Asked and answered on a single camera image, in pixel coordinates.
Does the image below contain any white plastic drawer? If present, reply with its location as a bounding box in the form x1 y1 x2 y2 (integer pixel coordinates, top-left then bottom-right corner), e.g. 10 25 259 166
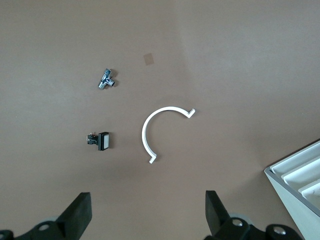
298 180 320 202
281 156 320 187
268 141 320 176

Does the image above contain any brown tape patch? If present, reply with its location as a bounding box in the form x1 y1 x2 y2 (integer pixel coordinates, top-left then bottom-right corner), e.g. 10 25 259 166
144 53 155 67

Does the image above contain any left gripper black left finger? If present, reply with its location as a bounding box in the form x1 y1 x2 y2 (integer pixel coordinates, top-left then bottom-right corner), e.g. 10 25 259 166
0 191 93 240

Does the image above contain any white compartment tray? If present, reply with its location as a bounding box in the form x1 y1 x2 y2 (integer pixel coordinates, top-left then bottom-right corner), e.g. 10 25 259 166
264 138 320 240

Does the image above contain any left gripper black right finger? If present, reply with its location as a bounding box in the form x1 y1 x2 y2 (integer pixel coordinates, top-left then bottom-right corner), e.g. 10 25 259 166
203 190 305 240

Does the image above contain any black switch white face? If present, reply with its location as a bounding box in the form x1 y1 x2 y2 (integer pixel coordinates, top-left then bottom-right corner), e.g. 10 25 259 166
86 131 111 152

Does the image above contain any chrome T pipe fitting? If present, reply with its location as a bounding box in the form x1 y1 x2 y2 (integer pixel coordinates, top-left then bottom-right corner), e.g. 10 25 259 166
96 67 118 90

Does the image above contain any white curved plastic clip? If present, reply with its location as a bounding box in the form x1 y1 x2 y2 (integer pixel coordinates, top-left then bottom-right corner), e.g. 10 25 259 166
141 106 196 165

